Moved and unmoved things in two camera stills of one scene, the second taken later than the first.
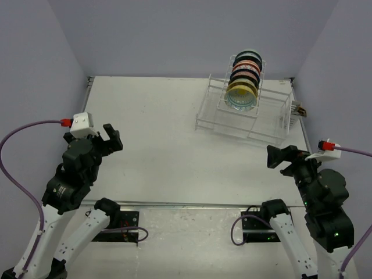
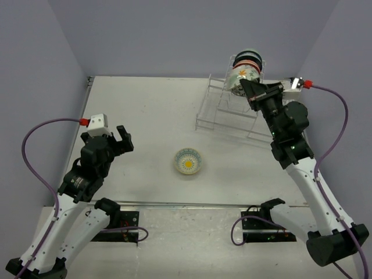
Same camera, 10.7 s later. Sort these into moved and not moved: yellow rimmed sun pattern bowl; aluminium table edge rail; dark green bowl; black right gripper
Moved: black right gripper; yellow rimmed sun pattern bowl
Not moved: aluminium table edge rail; dark green bowl
